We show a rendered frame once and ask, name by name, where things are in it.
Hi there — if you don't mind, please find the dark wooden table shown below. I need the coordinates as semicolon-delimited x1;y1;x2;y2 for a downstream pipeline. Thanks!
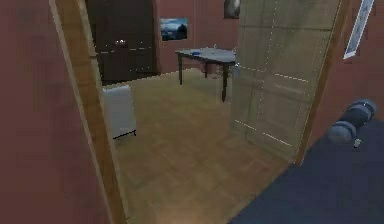
174;47;238;103

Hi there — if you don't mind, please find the blue landscape framed picture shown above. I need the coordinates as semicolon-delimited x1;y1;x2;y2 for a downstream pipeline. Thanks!
159;17;189;42

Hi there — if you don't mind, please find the tan panelled room door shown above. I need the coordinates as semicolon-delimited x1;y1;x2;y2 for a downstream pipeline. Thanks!
229;0;344;160

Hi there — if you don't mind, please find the dark brown tall cupboard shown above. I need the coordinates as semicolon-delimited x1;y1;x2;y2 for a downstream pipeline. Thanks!
84;0;160;85

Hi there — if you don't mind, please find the dark framed picture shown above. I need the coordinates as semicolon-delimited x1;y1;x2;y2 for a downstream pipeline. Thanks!
223;0;241;20

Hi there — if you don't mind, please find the dark grey dumbbell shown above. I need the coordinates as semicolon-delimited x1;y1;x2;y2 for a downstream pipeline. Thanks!
326;98;378;146

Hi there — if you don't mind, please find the white framed picture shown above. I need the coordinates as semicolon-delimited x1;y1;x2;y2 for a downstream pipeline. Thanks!
342;0;376;60

